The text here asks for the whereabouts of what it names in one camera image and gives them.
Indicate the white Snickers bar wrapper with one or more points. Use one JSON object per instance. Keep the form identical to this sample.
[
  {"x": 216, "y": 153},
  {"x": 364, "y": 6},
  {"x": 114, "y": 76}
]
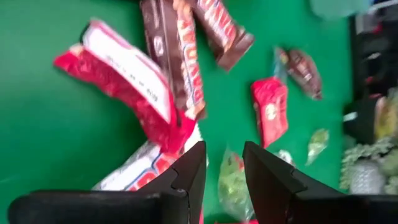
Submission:
[{"x": 140, "y": 171}]

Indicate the trailing faux succulent plant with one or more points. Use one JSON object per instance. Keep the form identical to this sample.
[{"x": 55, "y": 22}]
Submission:
[{"x": 367, "y": 177}]

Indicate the teal plastic bin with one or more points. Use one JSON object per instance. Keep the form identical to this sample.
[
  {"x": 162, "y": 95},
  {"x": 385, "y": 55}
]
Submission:
[{"x": 339, "y": 7}]

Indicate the pale bushy faux plant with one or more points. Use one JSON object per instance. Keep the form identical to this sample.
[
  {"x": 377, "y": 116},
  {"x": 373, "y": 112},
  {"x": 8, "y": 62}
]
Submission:
[{"x": 391, "y": 165}]

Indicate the green table mat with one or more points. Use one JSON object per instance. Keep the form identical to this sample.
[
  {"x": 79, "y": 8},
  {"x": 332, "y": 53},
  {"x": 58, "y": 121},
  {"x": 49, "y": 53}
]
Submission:
[{"x": 46, "y": 109}]

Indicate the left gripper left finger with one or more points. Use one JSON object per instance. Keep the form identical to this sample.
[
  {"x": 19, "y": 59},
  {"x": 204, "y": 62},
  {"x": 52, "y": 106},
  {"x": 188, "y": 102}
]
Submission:
[{"x": 174, "y": 205}]

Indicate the red KitKat bar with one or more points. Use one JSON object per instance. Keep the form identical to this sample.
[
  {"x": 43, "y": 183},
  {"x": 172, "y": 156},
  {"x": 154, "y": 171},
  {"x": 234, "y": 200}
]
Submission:
[
  {"x": 161, "y": 137},
  {"x": 270, "y": 109}
]

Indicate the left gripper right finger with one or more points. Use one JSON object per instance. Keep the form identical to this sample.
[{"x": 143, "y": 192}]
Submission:
[{"x": 273, "y": 193}]

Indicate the brown Snickers bar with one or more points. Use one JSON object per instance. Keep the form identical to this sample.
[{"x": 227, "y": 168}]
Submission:
[
  {"x": 303, "y": 71},
  {"x": 190, "y": 68},
  {"x": 161, "y": 46},
  {"x": 224, "y": 34}
]

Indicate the white-backed KitKat bar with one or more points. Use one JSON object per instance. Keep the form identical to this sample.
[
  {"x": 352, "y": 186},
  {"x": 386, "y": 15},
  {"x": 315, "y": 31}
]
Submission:
[{"x": 124, "y": 65}]

